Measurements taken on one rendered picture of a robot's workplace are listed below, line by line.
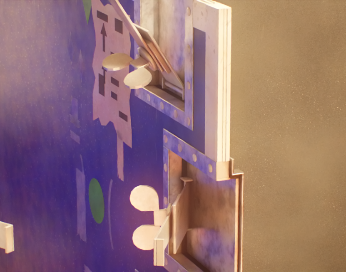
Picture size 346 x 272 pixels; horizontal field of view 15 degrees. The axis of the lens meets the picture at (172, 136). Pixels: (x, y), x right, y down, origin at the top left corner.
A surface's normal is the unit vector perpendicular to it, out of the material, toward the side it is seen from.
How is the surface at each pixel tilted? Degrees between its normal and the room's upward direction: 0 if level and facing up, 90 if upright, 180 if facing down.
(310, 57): 90
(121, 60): 24
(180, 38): 90
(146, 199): 102
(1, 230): 90
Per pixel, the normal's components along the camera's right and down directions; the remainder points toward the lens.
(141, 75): -0.22, -0.79
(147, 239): -0.02, 0.47
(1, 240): -0.61, 0.22
